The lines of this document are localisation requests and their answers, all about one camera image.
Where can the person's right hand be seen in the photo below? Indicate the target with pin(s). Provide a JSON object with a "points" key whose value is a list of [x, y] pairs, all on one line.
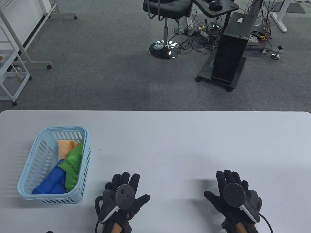
{"points": [[228, 177]]}

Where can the person's left hand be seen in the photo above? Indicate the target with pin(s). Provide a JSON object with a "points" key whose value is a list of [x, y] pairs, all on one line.
{"points": [[126, 179]]}

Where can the green rectangular towel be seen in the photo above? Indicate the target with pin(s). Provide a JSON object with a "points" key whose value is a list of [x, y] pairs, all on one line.
{"points": [[73, 162]]}

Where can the orange towel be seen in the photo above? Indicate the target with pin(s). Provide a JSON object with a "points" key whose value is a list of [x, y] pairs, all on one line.
{"points": [[65, 148]]}

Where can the blue towel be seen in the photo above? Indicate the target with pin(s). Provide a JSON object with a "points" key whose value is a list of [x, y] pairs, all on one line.
{"points": [[51, 182]]}

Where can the person's right forearm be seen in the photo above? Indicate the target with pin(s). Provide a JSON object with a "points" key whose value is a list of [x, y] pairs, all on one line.
{"points": [[243, 229]]}

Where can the person's left forearm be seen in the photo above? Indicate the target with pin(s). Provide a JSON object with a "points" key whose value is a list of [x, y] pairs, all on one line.
{"points": [[114, 228]]}

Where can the light blue plastic basket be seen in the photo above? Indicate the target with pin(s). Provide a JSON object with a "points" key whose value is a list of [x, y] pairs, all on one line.
{"points": [[60, 128]]}

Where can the black computer tower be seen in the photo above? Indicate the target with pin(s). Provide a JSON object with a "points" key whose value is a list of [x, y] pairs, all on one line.
{"points": [[230, 53]]}

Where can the small metal stand black knob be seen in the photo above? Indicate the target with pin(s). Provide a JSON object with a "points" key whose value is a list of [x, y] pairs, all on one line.
{"points": [[275, 56]]}

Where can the white power strip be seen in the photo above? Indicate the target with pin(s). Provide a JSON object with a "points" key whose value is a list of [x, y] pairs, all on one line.
{"points": [[181, 31]]}

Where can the white wheeled rack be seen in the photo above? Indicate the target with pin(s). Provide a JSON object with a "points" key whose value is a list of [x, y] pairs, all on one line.
{"points": [[9, 72]]}

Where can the white whiteboard stand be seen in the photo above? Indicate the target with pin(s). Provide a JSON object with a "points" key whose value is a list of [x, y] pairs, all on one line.
{"points": [[24, 52]]}

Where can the white desk leg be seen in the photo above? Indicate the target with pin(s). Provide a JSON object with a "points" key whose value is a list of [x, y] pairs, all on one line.
{"points": [[279, 17]]}

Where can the black rolling desk stand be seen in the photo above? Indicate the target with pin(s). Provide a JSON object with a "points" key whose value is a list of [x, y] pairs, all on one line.
{"points": [[226, 8]]}

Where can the black desk column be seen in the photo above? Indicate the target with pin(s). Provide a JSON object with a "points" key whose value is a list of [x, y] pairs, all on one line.
{"points": [[255, 9]]}

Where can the black computer mouse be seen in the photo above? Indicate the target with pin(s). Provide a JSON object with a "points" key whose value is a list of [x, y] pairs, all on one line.
{"points": [[215, 4]]}

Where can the black office chair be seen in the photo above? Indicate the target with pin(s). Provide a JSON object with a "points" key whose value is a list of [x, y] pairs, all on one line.
{"points": [[167, 7]]}

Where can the dark floor mat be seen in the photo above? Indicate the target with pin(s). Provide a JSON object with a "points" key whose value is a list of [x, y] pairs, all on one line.
{"points": [[295, 7]]}

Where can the grey floor base plate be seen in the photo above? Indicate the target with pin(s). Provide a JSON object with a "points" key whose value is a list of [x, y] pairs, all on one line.
{"points": [[252, 40]]}

